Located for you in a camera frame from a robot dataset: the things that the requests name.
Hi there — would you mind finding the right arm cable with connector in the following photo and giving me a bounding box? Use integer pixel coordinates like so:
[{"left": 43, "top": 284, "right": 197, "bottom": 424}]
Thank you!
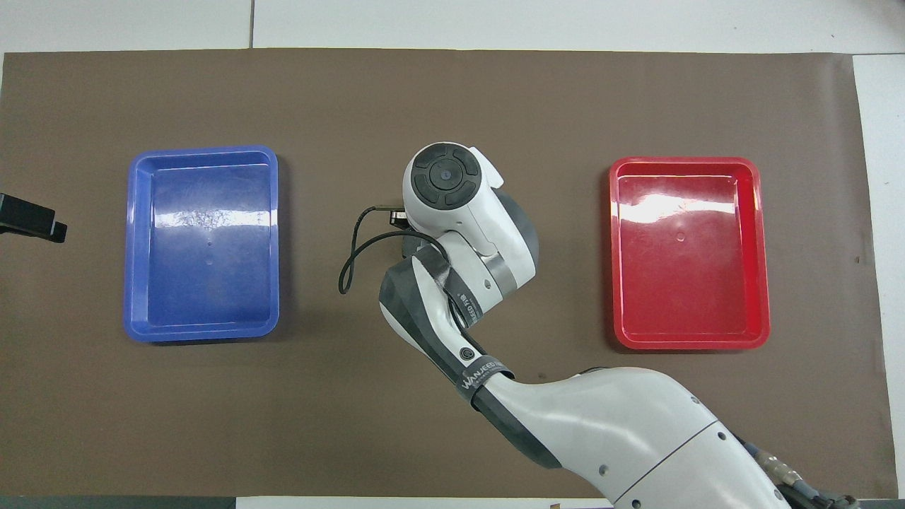
[{"left": 739, "top": 435, "right": 865, "bottom": 509}]

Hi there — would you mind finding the blue plastic tray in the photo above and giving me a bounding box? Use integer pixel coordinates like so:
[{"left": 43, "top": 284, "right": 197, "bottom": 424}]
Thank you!
[{"left": 124, "top": 145, "right": 281, "bottom": 344}]

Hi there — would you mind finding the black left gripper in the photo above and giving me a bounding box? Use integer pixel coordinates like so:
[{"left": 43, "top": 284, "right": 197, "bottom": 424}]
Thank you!
[{"left": 0, "top": 192, "right": 69, "bottom": 244}]

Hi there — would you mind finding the brown table mat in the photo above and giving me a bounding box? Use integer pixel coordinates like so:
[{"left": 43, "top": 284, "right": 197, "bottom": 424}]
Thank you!
[{"left": 0, "top": 48, "right": 899, "bottom": 499}]

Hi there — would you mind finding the red plastic tray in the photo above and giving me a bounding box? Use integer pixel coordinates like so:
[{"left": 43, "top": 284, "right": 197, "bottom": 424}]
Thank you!
[{"left": 609, "top": 156, "right": 771, "bottom": 351}]

